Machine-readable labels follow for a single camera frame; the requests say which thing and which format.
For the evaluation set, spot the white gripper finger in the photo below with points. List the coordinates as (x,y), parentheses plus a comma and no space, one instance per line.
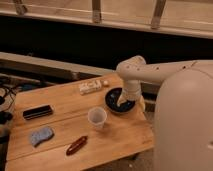
(142,103)
(121,100)

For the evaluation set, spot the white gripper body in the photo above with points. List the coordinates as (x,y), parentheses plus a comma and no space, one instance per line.
(131,90)

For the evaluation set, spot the white ceramic cup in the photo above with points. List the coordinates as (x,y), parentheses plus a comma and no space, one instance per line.
(97,117)

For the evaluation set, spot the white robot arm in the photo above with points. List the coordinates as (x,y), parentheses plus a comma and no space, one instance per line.
(183,123)

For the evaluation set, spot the dark ceramic bowl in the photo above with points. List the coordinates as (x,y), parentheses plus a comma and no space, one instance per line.
(111,99)

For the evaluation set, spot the white rectangular box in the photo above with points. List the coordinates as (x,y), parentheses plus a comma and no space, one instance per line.
(89,87)

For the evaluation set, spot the wooden folding table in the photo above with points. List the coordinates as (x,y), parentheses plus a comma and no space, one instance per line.
(121,136)

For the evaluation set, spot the reddish brown oblong object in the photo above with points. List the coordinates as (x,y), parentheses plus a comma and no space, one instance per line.
(76,145)

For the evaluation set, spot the black rectangular case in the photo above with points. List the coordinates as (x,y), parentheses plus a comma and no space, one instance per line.
(37,112)

